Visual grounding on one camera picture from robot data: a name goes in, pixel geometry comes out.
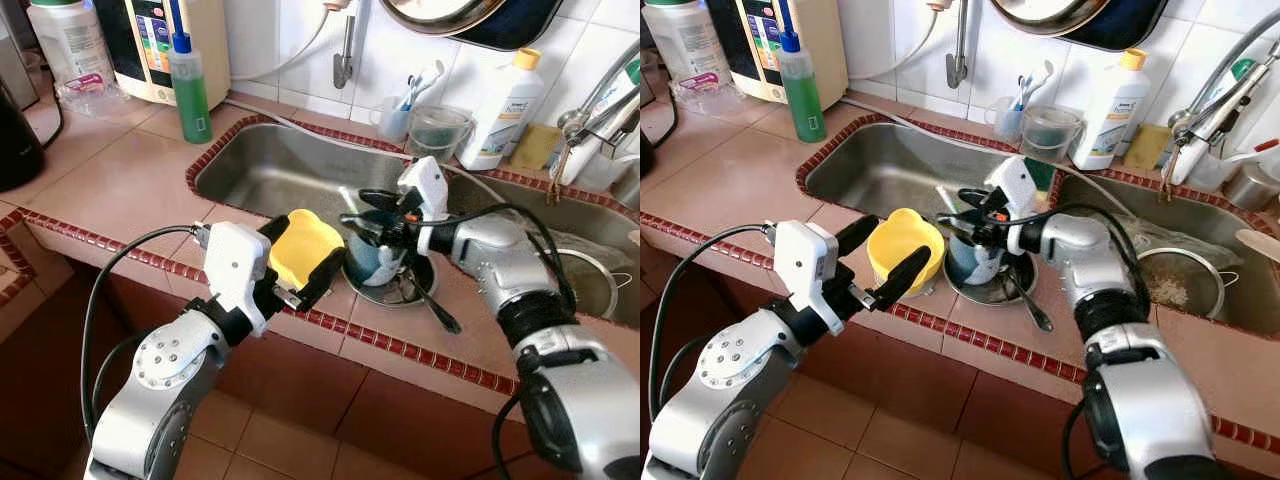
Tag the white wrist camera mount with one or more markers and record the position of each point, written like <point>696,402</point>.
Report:
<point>235,265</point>
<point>1015,185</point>
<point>805,265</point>
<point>428,185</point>

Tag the blue toothbrush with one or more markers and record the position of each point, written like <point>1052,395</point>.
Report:
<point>1018,97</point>
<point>408,95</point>

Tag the hanging steel pan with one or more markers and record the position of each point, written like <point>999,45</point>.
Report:
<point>1050,15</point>
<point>440,15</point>

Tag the shallow steel bowl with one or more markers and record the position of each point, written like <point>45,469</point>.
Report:
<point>1015,287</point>
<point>415,288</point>

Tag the clear package pink label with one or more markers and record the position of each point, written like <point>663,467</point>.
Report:
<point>710,90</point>
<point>95,92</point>

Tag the clear plastic bag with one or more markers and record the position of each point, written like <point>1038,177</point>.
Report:
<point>1180,240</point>

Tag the green and yellow sponge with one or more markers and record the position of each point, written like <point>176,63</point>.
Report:
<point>1040,175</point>

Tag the white detergent bottle yellow cap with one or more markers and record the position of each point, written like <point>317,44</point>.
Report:
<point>500,120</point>
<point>1110,120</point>

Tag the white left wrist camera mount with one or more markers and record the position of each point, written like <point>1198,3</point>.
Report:
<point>805,265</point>
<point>235,265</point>

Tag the yellow plastic bowl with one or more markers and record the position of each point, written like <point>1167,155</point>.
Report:
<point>300,240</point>
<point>905,235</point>

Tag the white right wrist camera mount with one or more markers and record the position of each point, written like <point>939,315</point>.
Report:
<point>1015,185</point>
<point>428,185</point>

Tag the chrome sink faucet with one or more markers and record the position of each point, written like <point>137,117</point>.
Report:
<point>600,120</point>
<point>1215,110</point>

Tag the clear toothbrush cup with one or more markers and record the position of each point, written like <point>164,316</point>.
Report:
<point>1002,122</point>
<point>392,122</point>

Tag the teal ceramic mug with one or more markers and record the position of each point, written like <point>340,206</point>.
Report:
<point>965,263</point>
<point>365,263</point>

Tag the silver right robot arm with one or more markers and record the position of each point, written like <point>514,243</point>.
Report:
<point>560,400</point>
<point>1140,400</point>

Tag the chrome wall tap pipe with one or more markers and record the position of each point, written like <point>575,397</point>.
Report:
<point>958,60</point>
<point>345,60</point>

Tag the black kettle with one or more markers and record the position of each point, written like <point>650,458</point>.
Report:
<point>646,155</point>
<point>18,140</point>

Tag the small steel cup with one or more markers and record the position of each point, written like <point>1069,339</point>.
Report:
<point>1252,188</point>

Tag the green dish soap pump bottle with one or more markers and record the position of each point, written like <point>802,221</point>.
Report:
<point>803,100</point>
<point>190,100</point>

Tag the steel sink basin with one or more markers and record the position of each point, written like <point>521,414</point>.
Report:
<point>270,170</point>
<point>1110,215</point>
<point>520,215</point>
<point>880,170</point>

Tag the white toothbrush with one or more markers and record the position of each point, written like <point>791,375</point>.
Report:
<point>430,78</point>
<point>1042,75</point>

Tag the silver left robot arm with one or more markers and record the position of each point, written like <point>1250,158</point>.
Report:
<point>170,362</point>
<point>730,370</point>

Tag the beige water purifier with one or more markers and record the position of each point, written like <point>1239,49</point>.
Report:
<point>212,40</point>
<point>828,40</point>

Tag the clear plastic cup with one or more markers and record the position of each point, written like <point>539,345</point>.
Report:
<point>1215,170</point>

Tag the white plastic jar green lid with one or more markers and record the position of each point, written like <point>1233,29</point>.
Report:
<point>705,40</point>
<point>70,45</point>

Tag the hanging dark blue pan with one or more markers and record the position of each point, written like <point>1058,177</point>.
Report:
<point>1135,25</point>
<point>530,25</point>

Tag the metal spoon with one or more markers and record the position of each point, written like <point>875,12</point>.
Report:
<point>448,320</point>
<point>1040,320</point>

